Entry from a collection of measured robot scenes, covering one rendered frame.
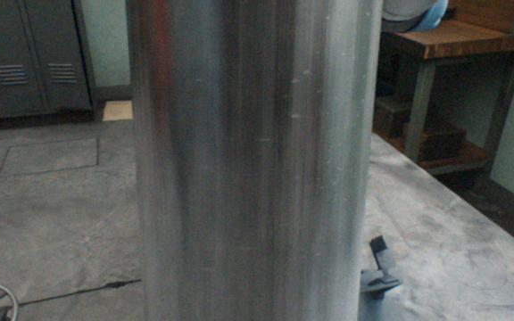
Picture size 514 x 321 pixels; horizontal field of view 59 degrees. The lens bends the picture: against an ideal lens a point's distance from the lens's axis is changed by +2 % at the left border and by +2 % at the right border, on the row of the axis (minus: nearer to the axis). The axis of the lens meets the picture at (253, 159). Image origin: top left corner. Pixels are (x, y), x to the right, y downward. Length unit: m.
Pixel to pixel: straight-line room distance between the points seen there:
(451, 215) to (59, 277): 1.60
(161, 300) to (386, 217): 0.78
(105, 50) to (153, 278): 3.75
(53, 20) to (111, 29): 0.66
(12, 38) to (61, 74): 0.35
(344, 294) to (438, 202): 0.84
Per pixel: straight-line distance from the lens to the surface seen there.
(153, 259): 0.16
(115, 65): 3.92
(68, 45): 3.32
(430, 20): 0.55
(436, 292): 0.78
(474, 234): 0.93
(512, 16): 2.37
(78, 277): 2.07
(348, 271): 0.16
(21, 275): 2.17
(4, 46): 3.44
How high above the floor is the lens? 1.30
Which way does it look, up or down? 28 degrees down
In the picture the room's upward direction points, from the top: straight up
